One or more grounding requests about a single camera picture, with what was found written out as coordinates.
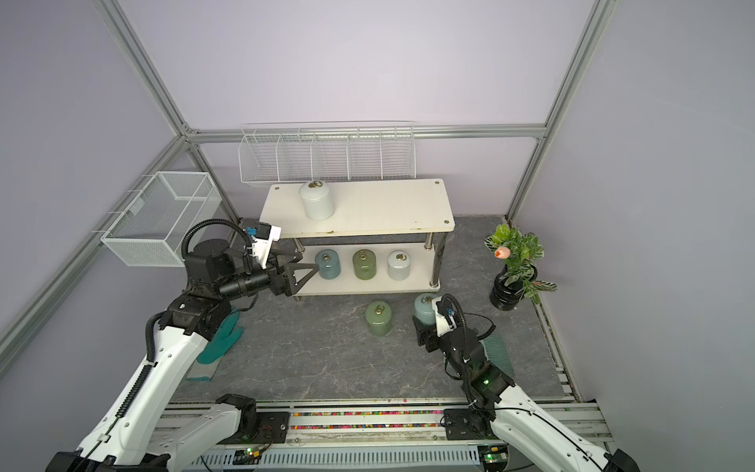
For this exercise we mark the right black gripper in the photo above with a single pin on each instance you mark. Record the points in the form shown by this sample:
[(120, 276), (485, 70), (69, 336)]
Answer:
[(431, 335)]

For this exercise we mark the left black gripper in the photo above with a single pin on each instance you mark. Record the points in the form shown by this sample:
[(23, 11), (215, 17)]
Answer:
[(288, 285)]

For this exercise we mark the large light blue tea canister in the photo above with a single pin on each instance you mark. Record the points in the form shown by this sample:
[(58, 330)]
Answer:
[(424, 309)]

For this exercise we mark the large green tea canister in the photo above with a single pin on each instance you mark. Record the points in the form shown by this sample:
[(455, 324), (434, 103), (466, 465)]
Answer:
[(379, 317)]

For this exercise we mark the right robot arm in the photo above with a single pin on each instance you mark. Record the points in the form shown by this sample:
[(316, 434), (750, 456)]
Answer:
[(498, 404)]

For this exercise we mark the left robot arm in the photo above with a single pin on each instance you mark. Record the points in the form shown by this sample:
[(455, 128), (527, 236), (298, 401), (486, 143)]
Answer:
[(224, 262)]

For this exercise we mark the small blue tea canister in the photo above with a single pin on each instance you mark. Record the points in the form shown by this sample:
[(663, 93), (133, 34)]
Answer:
[(328, 262)]

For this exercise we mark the large white tea canister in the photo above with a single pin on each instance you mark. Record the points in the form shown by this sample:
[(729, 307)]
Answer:
[(317, 200)]

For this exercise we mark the small green tea canister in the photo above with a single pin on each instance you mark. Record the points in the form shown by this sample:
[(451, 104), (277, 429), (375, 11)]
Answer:
[(364, 264)]

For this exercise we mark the small white tea canister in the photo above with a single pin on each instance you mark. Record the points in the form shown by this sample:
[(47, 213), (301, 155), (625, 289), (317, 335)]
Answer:
[(399, 265)]

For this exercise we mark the white two-tier shelf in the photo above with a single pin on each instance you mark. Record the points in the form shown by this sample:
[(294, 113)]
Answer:
[(383, 216)]

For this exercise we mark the green rubber glove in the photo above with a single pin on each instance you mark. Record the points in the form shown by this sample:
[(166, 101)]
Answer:
[(226, 337)]

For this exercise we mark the potted plant with pink flower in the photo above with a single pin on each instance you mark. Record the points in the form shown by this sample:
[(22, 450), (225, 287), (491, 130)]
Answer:
[(519, 279)]

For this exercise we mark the white mesh basket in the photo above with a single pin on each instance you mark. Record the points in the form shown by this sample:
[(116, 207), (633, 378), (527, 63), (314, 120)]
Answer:
[(149, 232)]

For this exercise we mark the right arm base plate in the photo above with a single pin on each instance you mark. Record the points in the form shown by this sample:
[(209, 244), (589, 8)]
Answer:
[(463, 424)]

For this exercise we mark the white slotted cable duct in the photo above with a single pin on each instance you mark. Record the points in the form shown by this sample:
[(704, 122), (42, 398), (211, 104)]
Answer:
[(370, 458)]

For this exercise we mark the white wire divided basket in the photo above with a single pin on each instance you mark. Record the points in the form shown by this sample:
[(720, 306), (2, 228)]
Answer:
[(337, 151)]

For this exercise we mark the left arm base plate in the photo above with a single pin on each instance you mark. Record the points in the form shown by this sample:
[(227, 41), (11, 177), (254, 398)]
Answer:
[(272, 428)]

